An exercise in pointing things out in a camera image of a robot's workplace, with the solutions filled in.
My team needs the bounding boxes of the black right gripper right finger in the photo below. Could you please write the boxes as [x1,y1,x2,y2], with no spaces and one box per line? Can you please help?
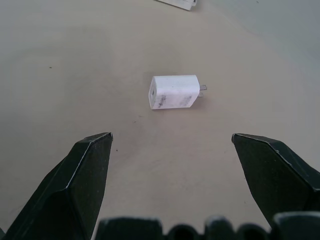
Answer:
[231,133,320,229]

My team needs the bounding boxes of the white USB wall charger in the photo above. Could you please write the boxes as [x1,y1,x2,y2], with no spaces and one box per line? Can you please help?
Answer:
[149,74,209,111]

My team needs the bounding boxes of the white object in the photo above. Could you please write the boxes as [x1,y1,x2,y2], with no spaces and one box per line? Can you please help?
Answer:
[155,0,198,11]

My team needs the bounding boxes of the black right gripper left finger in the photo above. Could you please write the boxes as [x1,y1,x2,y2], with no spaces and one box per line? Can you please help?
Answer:
[1,132,114,240]

